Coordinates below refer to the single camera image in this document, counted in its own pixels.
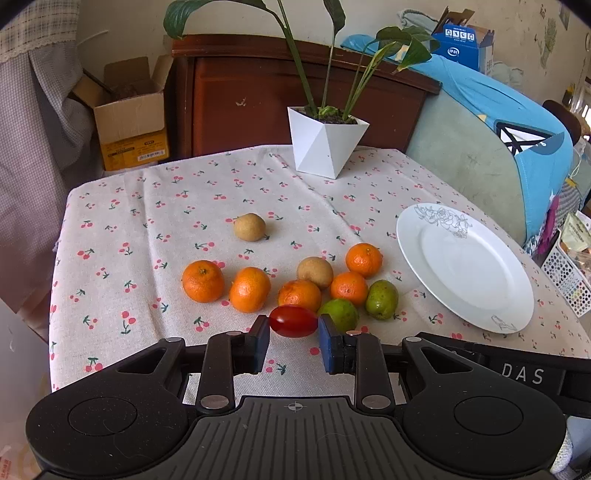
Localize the green fruit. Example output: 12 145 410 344
365 280 399 321
318 299 360 334

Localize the orange tangerine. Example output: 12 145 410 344
229 267 271 313
277 280 322 312
329 271 369 307
181 260 224 303
346 243 383 278

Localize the red cherry tomato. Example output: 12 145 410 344
269 305 318 338

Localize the brown kiwi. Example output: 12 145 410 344
233 213 266 242
297 257 334 290

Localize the white floral plate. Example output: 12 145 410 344
396 203 535 334

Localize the cherry print tablecloth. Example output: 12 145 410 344
49 146 590 389

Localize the white perforated basket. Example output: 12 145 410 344
542 217 590 318

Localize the white geometric plant pot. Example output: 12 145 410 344
287 107 370 180

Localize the blue blanket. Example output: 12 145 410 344
339 32 575 241

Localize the dark wooden headboard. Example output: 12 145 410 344
165 34 441 159

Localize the checked curtain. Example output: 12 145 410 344
1 1 94 311

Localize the green leafy plant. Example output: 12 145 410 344
162 0 441 122

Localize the blue cardboard box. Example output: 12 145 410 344
432 8 495 75

